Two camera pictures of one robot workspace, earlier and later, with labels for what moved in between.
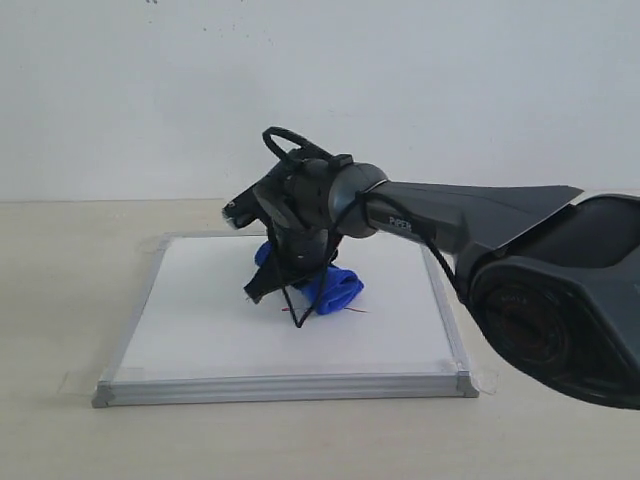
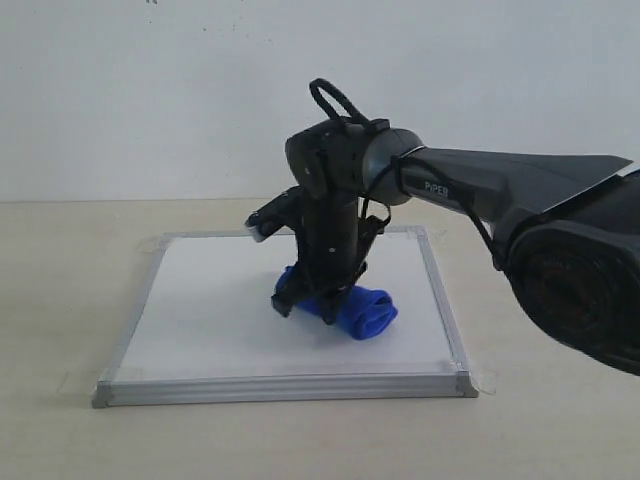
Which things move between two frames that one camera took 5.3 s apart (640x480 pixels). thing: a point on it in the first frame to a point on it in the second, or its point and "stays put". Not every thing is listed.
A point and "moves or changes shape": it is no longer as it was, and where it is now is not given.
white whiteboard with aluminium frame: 190,336 stays put
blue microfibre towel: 338,285 moves or changes shape
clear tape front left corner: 81,382 stays put
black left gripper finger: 264,281 to 285,299
